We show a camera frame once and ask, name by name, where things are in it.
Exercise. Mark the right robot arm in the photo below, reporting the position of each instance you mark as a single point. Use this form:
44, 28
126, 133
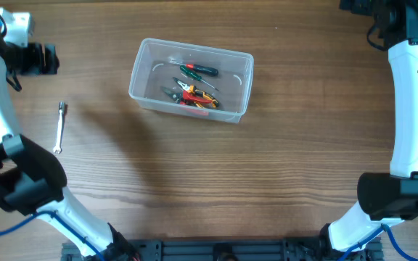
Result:
385, 199

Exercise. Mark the green handled screwdriver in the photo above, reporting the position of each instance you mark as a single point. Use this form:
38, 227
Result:
192, 74

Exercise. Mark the red handled pruning snips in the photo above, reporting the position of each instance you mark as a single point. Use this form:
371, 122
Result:
176, 96

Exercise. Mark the silver flex socket wrench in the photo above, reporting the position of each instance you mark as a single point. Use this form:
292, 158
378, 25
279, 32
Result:
57, 149

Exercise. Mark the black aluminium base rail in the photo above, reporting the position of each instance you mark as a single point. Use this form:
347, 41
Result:
289, 249

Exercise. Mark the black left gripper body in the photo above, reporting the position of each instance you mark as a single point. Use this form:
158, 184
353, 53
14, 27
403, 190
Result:
30, 60

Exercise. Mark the black red handled screwdriver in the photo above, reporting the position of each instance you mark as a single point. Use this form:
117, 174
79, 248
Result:
198, 68

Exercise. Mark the orange black needle nose pliers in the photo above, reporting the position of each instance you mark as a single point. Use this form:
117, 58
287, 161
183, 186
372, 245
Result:
201, 94

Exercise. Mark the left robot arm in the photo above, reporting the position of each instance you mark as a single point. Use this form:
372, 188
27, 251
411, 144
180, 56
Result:
32, 180

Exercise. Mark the clear plastic storage container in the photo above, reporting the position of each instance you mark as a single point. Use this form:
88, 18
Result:
152, 69

